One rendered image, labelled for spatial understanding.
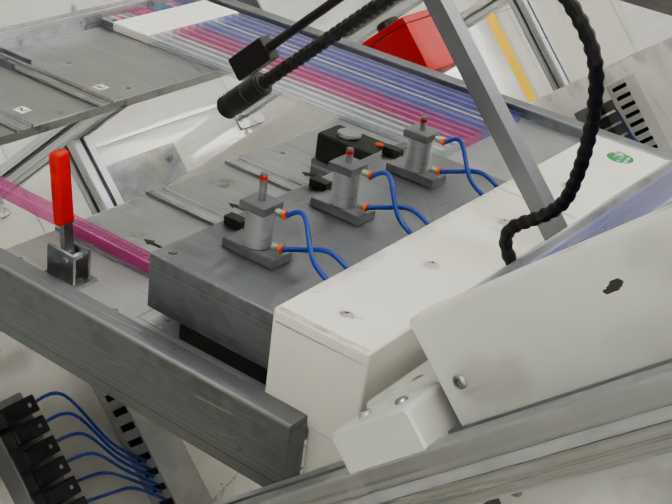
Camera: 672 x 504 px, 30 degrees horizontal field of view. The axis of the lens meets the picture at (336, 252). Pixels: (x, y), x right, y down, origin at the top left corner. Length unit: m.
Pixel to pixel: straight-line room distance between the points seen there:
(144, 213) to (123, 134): 1.39
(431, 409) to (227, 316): 0.22
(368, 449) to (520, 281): 0.15
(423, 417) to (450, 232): 0.28
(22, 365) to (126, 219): 0.41
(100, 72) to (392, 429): 0.81
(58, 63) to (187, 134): 1.17
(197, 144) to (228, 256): 1.69
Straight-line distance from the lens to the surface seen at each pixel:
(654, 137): 2.63
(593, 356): 0.68
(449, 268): 0.93
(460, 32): 0.96
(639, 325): 0.66
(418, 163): 1.11
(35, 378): 1.49
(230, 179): 1.21
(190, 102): 2.67
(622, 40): 4.17
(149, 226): 1.11
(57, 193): 0.99
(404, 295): 0.88
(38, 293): 1.00
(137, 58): 1.51
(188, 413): 0.92
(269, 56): 1.08
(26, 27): 1.53
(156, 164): 2.53
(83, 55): 1.51
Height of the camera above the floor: 1.87
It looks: 42 degrees down
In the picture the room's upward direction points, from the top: 63 degrees clockwise
